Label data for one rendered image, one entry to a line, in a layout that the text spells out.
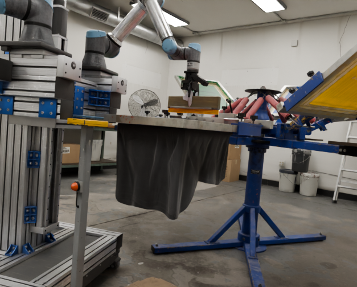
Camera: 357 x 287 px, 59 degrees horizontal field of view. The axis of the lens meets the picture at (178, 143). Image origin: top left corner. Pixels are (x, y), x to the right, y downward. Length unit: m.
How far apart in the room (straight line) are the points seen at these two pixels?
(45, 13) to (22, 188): 0.86
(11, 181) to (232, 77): 5.43
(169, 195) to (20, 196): 0.79
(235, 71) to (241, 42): 0.57
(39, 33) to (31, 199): 0.85
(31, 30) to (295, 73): 5.18
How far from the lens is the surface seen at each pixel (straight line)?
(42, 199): 1.84
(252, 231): 2.62
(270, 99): 2.53
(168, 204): 1.53
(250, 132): 1.87
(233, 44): 6.86
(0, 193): 1.94
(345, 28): 6.19
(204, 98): 1.83
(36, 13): 1.61
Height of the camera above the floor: 0.96
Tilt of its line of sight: 3 degrees down
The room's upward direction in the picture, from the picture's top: 5 degrees clockwise
